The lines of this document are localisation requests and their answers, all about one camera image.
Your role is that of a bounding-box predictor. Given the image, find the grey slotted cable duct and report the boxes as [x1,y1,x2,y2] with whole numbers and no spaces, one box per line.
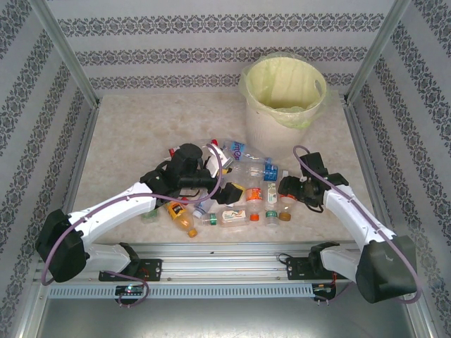
[47,284,335,299]

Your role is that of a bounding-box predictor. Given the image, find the aluminium left side rail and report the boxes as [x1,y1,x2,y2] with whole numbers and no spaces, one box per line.
[49,100,101,256]

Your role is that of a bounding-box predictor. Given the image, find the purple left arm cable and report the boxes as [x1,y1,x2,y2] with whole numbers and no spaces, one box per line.
[41,142,223,308]

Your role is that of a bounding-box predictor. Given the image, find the water bottle blue label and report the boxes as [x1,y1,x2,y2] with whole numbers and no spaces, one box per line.
[228,160,290,186]

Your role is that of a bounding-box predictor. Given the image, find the white plastic bin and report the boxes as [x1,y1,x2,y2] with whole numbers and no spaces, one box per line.
[242,58,328,160]

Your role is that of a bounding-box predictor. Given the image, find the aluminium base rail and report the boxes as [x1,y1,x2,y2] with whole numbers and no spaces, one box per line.
[33,241,357,282]

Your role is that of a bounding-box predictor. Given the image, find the small circuit board green light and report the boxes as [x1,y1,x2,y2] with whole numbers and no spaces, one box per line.
[115,285,145,296]

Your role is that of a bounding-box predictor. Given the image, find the orange juice bottle black label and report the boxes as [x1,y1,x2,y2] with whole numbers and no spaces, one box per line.
[163,199,199,239]

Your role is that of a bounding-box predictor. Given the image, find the grey metal base sheet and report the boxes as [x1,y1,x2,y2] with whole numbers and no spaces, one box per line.
[35,299,416,338]

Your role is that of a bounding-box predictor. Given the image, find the clear bottle cream label green band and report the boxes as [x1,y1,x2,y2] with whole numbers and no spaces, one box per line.
[200,206,249,230]

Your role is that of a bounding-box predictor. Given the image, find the aluminium right frame post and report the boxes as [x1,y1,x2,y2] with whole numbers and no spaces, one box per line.
[343,0,412,105]

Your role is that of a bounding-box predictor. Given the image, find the yellow-green bin liner bag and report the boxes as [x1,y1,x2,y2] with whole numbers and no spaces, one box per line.
[240,51,328,130]

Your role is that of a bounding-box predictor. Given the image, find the crushed bottle green label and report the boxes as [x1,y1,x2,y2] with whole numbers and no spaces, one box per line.
[140,207,160,223]

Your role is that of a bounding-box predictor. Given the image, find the clear bottle blue purple print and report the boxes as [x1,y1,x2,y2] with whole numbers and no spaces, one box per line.
[221,139,274,168]

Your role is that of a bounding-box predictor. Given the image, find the aluminium left frame post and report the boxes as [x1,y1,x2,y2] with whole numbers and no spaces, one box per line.
[27,0,101,108]

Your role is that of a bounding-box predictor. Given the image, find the aluminium frame post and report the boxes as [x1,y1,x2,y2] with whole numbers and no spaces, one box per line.
[343,0,412,105]
[27,0,101,108]

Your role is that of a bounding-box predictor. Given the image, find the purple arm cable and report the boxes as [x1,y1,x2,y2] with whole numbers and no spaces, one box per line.
[41,142,223,308]
[292,144,422,304]

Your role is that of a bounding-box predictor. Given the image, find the clear bottle green white label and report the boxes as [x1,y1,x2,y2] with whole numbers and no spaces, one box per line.
[264,180,280,227]

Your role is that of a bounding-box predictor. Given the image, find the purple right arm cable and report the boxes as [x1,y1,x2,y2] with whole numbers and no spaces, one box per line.
[292,144,422,304]

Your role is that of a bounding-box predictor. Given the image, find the clear bottle orange cap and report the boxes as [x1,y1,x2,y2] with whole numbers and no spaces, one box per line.
[279,192,296,223]

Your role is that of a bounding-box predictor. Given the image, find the aluminium right side rail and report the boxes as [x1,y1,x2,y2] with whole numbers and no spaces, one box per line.
[344,100,397,237]

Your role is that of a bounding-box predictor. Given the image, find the clear bottle orange label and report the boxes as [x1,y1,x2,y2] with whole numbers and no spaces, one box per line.
[244,175,264,223]

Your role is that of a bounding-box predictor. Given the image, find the small clear bottle pale cap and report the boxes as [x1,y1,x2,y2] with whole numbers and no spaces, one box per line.
[192,195,221,218]

